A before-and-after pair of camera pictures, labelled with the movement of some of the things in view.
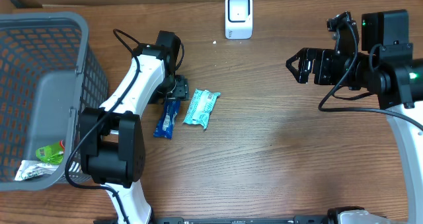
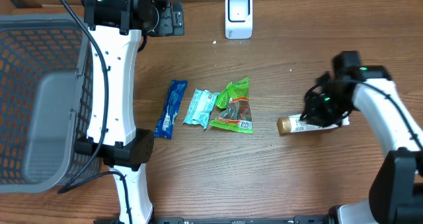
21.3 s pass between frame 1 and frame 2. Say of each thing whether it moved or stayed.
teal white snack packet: stayed
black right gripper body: moved
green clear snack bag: moved
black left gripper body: moved
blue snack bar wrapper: stayed
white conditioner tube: moved
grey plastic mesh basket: stayed
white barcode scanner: stayed
